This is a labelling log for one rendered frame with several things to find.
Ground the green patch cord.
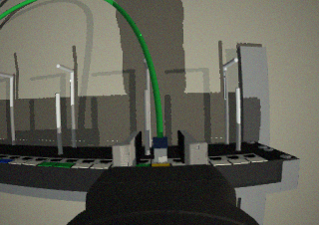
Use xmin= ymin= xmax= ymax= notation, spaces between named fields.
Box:
xmin=0 ymin=0 xmax=163 ymax=137

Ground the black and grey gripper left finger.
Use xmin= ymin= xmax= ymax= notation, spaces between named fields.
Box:
xmin=112 ymin=131 xmax=143 ymax=167

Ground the white and dark blue cable plug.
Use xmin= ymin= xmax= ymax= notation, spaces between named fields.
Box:
xmin=153 ymin=136 xmax=167 ymax=163

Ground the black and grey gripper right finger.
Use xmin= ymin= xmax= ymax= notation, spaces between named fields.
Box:
xmin=177 ymin=130 xmax=207 ymax=165

